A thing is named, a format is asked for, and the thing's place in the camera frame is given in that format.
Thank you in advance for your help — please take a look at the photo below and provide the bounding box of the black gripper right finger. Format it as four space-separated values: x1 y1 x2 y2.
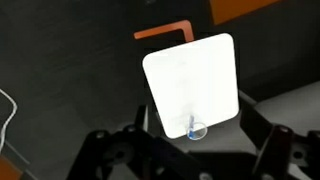
239 98 320 180

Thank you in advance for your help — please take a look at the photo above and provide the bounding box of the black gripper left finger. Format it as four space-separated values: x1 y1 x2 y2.
66 105 214 180

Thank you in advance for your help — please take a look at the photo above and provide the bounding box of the blue Expo marker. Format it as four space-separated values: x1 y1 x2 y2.
188 115 195 140

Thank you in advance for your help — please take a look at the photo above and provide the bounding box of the clear drinking glass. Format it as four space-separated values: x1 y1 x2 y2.
186 117 208 141

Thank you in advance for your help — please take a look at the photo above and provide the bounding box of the white rounded table board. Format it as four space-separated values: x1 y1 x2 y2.
142 33 239 139

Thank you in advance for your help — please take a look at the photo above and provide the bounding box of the orange L-shaped strip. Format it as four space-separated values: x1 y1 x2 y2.
133 20 195 42

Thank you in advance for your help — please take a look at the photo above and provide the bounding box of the orange panel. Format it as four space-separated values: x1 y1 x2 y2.
209 0 280 25

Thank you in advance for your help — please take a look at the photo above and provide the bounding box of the white cable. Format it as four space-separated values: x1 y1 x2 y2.
0 88 18 153

